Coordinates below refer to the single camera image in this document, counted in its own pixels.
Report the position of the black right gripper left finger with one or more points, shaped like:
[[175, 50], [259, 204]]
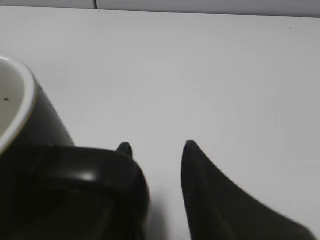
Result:
[[125, 149]]

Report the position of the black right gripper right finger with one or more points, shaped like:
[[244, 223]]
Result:
[[217, 209]]

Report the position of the black mug white inside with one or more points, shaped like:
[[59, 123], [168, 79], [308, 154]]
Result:
[[51, 189]]

